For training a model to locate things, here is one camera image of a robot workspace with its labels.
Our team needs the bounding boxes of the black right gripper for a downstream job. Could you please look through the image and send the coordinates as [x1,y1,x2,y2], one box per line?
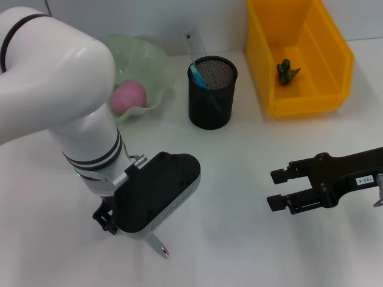
[266,146,383,215]

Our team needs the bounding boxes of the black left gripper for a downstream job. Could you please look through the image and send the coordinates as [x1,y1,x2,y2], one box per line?
[92,196,119,236]

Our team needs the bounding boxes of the grey white pen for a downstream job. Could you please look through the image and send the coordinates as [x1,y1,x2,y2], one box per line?
[145,232,171,259]

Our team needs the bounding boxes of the pink peach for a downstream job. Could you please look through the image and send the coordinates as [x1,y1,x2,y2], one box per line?
[111,79,148,116]

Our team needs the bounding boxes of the blue scissors with cover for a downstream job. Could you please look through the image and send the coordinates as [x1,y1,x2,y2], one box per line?
[191,61,224,115]

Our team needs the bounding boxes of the transparent plastic ruler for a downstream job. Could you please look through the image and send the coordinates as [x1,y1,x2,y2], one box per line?
[183,29,210,65]

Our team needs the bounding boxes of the black mesh pen holder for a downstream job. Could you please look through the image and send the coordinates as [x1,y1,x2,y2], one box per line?
[187,56,239,131]

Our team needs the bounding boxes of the yellow plastic bin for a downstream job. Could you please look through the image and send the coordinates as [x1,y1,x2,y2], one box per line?
[245,0,355,117]

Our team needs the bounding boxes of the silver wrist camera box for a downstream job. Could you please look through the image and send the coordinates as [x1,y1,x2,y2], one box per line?
[113,151,202,240]

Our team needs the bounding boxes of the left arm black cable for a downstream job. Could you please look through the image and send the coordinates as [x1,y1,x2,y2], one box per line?
[129,154,148,169]

